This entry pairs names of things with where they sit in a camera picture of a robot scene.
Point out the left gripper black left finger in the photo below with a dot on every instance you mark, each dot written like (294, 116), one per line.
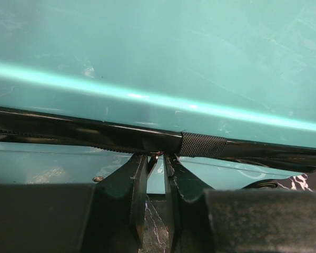
(103, 217)

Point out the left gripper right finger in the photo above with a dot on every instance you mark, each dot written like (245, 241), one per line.
(202, 219)

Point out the pink teal hardshell suitcase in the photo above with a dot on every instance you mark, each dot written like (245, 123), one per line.
(242, 70)

